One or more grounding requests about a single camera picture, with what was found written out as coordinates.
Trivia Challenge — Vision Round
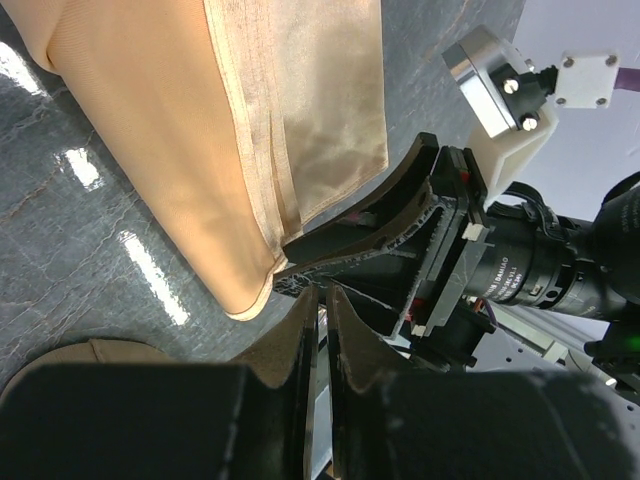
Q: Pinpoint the peach satin napkin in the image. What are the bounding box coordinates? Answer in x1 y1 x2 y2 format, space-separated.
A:
4 1 389 321

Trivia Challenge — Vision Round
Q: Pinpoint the tan baseball cap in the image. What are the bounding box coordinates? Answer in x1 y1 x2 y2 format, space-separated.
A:
1 339 176 401

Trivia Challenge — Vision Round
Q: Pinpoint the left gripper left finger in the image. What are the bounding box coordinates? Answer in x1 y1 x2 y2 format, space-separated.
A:
1 287 318 479

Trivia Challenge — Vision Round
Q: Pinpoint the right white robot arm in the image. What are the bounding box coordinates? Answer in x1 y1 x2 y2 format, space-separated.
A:
274 133 639 399

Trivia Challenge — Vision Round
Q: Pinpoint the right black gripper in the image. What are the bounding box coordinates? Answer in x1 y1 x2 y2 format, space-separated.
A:
274 132 489 338

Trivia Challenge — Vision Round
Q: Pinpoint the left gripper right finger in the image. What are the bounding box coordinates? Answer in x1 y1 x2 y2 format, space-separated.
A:
327 285 639 479

